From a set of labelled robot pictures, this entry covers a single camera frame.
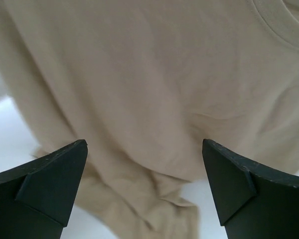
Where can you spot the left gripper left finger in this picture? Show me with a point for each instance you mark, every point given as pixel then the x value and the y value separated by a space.
pixel 37 198

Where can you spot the beige t shirt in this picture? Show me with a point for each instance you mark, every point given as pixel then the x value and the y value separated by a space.
pixel 144 82

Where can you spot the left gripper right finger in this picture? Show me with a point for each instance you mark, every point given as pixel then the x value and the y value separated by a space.
pixel 253 201

